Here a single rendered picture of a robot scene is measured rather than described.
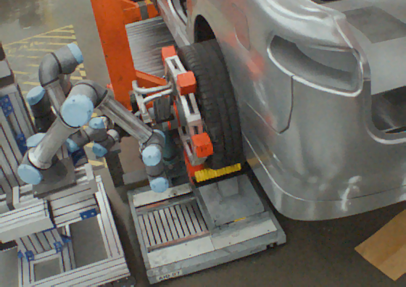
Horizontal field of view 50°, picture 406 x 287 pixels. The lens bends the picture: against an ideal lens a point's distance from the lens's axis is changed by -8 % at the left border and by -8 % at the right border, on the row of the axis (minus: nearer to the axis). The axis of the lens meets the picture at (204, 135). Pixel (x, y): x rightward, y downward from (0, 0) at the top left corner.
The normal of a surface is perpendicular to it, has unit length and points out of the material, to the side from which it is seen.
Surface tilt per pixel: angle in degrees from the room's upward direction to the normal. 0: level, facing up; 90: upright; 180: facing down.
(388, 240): 1
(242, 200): 0
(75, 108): 85
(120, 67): 90
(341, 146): 89
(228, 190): 90
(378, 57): 22
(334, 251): 0
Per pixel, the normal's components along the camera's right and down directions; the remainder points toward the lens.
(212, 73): 0.04, -0.37
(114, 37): 0.27, 0.53
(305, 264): -0.14, -0.80
